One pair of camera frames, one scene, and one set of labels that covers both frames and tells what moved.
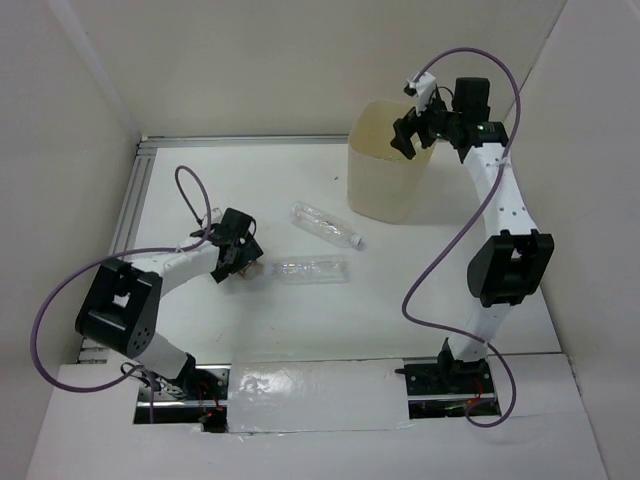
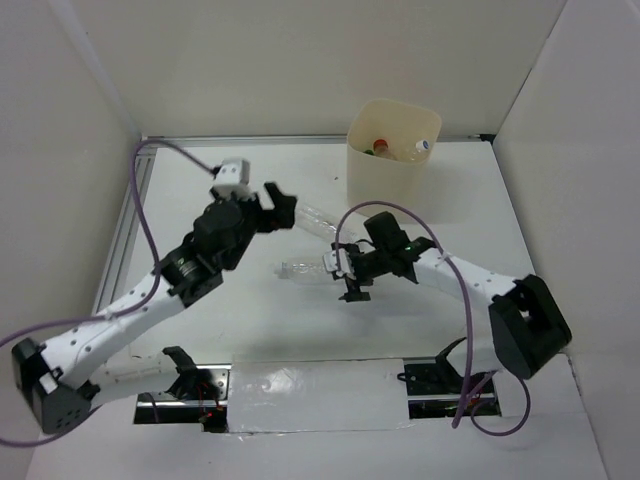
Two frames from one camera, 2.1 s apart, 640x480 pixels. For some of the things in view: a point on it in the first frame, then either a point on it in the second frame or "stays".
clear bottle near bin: [323, 225] stays
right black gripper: [405, 128] -> [355, 293]
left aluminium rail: [96, 350] stays
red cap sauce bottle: [252, 270] -> [380, 147]
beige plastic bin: [383, 184] stays
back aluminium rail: [142, 140] stays
